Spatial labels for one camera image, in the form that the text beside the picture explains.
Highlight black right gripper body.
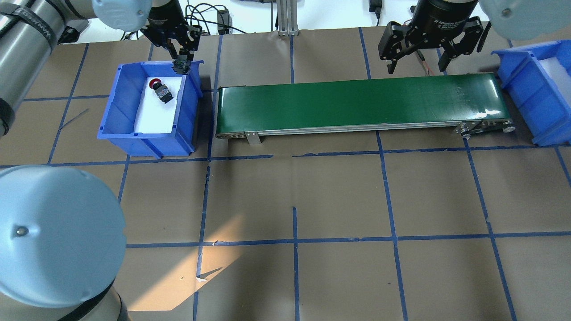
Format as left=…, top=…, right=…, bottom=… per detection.
left=378, top=0, right=485, bottom=61

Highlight white foam pad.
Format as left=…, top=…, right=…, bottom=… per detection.
left=539, top=57, right=571, bottom=94
left=134, top=77, right=182, bottom=134

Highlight black power adapter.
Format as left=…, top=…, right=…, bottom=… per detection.
left=216, top=9, right=232, bottom=35

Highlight aluminium frame post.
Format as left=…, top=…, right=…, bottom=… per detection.
left=277, top=0, right=299, bottom=37

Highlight green conveyor belt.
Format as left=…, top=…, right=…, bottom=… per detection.
left=215, top=73, right=515, bottom=144

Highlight white foam pad left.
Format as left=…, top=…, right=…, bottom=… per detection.
left=134, top=77, right=182, bottom=134

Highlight blue right bin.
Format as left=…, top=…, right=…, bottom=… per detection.
left=491, top=39, right=571, bottom=146

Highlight blue left bin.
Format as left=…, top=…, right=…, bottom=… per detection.
left=97, top=61, right=203, bottom=159

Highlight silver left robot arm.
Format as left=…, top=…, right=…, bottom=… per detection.
left=1, top=22, right=207, bottom=321

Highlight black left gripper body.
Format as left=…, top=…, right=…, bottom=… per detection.
left=141, top=0, right=202, bottom=50

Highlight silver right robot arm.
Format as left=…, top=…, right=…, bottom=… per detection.
left=378, top=0, right=571, bottom=74

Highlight red push button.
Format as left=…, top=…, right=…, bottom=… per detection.
left=149, top=78, right=174, bottom=104

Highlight blue bin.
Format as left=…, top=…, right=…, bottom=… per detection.
left=491, top=39, right=571, bottom=146
left=97, top=61, right=203, bottom=159

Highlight white foam pad right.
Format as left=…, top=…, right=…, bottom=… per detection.
left=539, top=57, right=571, bottom=94

